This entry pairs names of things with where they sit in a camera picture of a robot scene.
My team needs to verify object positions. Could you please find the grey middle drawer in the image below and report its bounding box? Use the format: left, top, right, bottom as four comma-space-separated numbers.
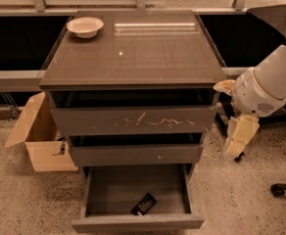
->
70, 144, 203, 166

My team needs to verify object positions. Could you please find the black office chair base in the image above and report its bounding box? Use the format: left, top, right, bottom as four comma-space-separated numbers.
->
270, 183, 286, 197

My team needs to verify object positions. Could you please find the open cardboard box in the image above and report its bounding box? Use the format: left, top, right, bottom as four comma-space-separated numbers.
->
5, 92, 78, 172

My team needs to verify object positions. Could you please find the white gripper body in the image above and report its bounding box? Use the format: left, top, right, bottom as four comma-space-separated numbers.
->
232, 68, 286, 118

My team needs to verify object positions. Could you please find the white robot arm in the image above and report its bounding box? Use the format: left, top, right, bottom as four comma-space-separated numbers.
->
214, 28, 286, 158

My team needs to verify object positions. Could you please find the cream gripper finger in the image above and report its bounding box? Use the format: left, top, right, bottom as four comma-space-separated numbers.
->
223, 114, 260, 159
214, 79, 235, 96

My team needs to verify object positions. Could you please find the grey top drawer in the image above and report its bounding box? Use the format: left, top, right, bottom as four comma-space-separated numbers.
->
51, 107, 215, 136

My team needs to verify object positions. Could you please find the grey three-drawer cabinet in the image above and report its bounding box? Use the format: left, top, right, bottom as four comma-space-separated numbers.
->
38, 9, 230, 188

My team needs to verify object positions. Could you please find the grey open bottom drawer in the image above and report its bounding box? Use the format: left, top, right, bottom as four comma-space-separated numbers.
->
71, 164, 204, 233

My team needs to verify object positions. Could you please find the black rolling stand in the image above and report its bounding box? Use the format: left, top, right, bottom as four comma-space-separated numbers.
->
215, 93, 286, 162

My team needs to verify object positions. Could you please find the black rxbar chocolate bar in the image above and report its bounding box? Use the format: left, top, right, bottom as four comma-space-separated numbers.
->
131, 193, 157, 215

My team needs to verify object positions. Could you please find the white paper bowl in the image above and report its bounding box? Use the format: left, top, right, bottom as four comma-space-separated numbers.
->
67, 17, 104, 39

